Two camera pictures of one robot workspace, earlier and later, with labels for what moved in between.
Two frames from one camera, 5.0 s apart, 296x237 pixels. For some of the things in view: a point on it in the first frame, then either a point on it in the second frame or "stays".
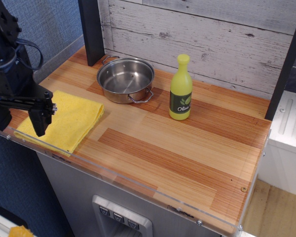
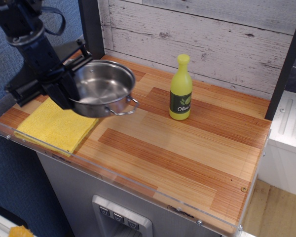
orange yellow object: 20,231 stays
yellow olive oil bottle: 181,90 stays
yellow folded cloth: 75,116 stays
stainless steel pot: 123,80 to 104,88
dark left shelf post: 92,30 stays
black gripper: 15,87 to 44,62
